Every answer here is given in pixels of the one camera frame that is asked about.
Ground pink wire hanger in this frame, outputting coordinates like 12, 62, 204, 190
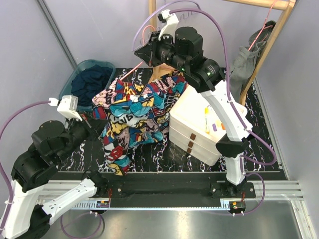
248, 0, 277, 51
119, 24, 155, 82

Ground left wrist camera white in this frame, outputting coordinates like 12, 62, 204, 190
48, 95, 82, 121

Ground purple cap marker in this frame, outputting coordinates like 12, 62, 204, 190
212, 123, 218, 131

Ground yellow cap marker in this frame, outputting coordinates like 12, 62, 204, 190
204, 106, 212, 134

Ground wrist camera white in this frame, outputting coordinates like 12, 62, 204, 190
158, 9, 179, 41
48, 95, 82, 121

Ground wooden clothes rack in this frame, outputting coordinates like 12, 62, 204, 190
147, 0, 296, 106

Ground lavender plastic hanger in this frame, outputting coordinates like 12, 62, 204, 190
131, 0, 201, 52

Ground teal plastic bin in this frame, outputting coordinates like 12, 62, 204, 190
59, 59, 116, 112

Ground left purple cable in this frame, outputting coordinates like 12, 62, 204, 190
0, 101, 108, 239

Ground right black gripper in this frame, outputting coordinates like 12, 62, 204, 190
136, 29, 188, 73

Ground colourful comic print shorts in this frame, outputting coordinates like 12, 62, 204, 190
92, 71, 187, 176

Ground navy blue mesh shorts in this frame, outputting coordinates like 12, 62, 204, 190
71, 65, 113, 107

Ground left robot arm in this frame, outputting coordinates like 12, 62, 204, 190
0, 114, 108, 239

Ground white stacked trays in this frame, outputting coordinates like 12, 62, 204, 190
168, 86, 246, 166

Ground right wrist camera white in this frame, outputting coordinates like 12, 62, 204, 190
158, 9, 179, 41

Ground grey shorts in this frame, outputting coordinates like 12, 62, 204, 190
230, 20, 276, 103

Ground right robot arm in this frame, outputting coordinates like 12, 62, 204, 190
134, 27, 253, 198

